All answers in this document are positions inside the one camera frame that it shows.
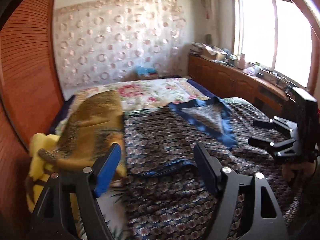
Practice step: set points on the navy circle-patterned garment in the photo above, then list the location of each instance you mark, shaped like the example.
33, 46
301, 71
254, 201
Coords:
191, 174

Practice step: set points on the floral pink quilt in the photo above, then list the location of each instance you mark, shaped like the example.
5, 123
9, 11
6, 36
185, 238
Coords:
135, 95

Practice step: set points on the palm leaf bed sheet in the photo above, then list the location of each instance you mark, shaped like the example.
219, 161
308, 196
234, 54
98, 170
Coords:
113, 210

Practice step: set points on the circle-patterned sheer curtain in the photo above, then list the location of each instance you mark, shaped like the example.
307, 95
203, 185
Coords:
105, 41

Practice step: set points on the pink bottle on cabinet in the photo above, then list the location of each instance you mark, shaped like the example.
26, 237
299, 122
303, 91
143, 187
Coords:
242, 62

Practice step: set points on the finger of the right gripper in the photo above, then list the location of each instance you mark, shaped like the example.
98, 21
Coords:
269, 145
270, 124

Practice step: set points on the box with blue cloth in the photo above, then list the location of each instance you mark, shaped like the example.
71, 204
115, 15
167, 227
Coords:
146, 73

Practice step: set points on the golden brown patterned pillow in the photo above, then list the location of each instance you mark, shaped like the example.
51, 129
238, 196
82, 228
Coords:
89, 133

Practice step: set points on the cardboard box on cabinet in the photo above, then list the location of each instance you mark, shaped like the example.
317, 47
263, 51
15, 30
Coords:
214, 53

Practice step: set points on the window with wooden frame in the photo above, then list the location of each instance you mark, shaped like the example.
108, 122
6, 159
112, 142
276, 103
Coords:
280, 35

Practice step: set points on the yellow blanket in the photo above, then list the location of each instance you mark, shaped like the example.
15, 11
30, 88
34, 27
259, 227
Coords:
39, 169

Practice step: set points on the wooden louvered wardrobe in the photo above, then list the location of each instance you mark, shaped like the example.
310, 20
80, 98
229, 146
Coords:
30, 98

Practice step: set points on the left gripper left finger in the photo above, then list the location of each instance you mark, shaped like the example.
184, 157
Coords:
67, 194

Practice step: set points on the long wooden sideboard cabinet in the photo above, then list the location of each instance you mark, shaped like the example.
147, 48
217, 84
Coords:
227, 82

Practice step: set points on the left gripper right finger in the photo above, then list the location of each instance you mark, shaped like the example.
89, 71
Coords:
246, 205

